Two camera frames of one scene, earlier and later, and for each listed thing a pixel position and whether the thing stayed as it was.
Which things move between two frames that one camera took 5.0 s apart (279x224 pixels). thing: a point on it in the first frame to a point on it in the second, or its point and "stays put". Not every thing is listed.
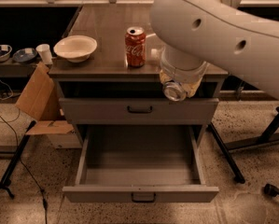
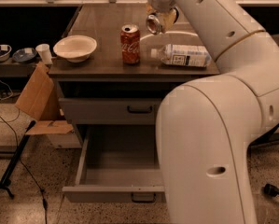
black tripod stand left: x=5 y=182 stays put
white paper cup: x=45 y=52 stays put
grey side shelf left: x=9 y=68 stays put
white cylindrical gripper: x=182 y=73 to x=160 y=4
